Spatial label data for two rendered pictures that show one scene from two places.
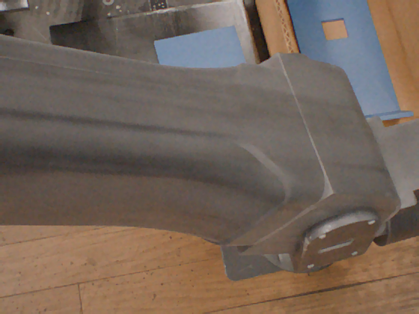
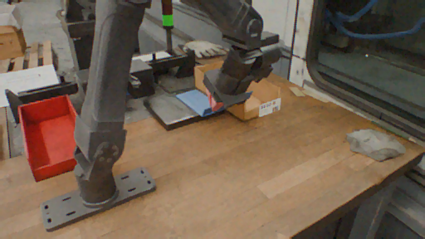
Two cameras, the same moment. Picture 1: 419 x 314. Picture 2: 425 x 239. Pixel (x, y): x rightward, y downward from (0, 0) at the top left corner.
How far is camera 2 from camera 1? 0.49 m
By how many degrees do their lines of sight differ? 36
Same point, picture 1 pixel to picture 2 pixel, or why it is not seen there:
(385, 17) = not seen: hidden behind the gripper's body
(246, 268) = (229, 102)
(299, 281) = (242, 129)
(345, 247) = (256, 36)
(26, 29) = (134, 105)
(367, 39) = not seen: hidden behind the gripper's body
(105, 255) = (182, 138)
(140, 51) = (172, 98)
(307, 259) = (249, 39)
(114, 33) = (163, 97)
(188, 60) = (187, 96)
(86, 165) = not seen: outside the picture
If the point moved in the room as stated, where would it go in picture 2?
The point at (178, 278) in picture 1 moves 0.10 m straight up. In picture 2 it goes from (207, 137) to (207, 99)
